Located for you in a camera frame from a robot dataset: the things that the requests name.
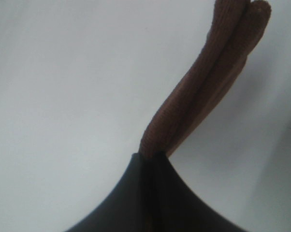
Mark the brown towel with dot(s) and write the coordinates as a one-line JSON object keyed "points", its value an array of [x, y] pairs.
{"points": [[237, 27]]}

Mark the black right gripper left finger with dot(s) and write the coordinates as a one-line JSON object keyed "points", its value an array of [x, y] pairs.
{"points": [[123, 210]]}

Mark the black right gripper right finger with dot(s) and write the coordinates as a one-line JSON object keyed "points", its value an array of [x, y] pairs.
{"points": [[175, 208]]}

